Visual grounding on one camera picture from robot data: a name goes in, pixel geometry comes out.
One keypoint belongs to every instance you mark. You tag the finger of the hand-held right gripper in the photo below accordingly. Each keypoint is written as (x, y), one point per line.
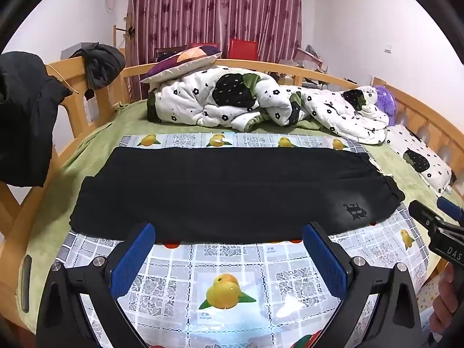
(451, 206)
(422, 212)

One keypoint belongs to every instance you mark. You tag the maroon striped curtain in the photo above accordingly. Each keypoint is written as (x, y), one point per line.
(217, 7)

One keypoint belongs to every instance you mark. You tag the wooden bed frame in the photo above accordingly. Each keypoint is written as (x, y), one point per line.
(74, 112)

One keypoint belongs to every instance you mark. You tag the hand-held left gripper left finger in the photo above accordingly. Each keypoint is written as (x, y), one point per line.
(132, 261)

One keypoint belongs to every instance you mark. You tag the white floral quilt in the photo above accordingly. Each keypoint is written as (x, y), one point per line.
(188, 101)

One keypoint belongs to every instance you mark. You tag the pale yellow patterned cloth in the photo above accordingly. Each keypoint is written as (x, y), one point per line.
(427, 295)

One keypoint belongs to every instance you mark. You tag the purple plush toy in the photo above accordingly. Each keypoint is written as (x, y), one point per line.
(386, 101)

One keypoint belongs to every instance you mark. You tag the purple patterned pillow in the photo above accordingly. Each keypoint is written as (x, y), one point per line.
(181, 61)

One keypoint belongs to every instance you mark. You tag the person's right hand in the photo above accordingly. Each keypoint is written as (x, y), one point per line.
(444, 308)

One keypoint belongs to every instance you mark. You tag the fruit print tablecloth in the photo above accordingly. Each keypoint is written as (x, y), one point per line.
(174, 261)

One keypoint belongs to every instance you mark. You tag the black jacket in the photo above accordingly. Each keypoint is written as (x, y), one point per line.
(25, 116)

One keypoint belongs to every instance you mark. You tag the black pants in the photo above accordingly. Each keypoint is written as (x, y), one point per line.
(232, 195)

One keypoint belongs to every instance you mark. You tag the cardboard box pile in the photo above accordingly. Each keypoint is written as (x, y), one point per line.
(310, 60)

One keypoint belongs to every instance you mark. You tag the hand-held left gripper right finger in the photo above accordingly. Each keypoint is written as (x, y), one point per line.
(322, 257)

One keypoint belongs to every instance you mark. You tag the dark grey garment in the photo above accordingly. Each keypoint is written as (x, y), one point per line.
(103, 65)

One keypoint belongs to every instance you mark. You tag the black flat device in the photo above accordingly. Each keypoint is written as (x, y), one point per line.
(25, 282)

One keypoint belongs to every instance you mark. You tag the wooden coat rack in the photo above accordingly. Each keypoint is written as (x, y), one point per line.
(128, 36)

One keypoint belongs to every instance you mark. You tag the white floral pillow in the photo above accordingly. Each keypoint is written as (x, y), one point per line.
(406, 141)

